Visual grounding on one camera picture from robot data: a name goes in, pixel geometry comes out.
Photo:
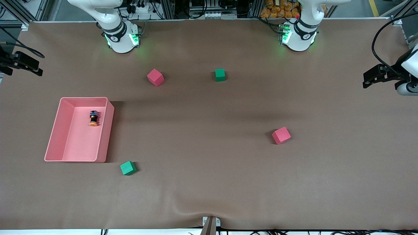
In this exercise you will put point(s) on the small black orange toy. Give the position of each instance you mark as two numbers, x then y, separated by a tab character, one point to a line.
94	116

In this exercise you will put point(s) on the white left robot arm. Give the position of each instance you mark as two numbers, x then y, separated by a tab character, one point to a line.
302	36

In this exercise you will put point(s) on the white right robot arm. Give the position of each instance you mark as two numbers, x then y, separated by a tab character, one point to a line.
119	36

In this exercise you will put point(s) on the pink plastic tray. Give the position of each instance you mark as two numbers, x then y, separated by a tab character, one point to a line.
85	140

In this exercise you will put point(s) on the red foam cube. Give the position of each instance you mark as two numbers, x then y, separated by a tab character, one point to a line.
281	135
155	77

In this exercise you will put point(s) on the bag of orange bread rolls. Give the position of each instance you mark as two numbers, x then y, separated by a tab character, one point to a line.
277	9

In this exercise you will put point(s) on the green foam cube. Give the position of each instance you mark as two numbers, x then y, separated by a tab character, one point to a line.
220	75
128	168

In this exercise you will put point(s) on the white terminal strip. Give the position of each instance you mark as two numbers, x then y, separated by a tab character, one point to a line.
218	15

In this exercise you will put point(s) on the brown table mat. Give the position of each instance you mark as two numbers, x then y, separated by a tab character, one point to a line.
209	179

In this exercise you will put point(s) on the metal corner bracket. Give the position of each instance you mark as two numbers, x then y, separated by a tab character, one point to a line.
397	22
24	26

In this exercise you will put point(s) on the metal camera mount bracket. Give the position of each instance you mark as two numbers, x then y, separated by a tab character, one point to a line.
210	227

